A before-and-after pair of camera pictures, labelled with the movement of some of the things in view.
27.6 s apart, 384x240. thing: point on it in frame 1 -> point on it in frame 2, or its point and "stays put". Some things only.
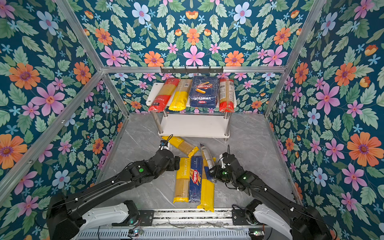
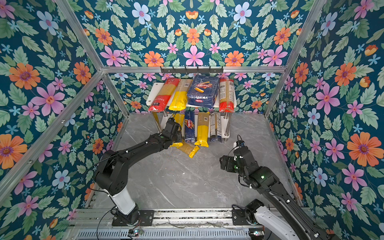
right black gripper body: [222, 174] -> [232, 166]
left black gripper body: [171, 167] -> [176, 137]
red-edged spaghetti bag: [226, 95] stays put
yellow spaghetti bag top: [181, 144] stays put
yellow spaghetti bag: [179, 101] stays put
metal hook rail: [191, 70] stays put
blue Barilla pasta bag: [204, 92] stays put
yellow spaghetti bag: [183, 172] -> [179, 119]
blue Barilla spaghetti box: [196, 172] -> [189, 126]
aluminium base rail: [195, 224] stays put
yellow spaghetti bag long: [207, 193] -> [203, 128]
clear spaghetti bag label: [209, 160] -> [215, 127]
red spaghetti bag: [160, 100] stays put
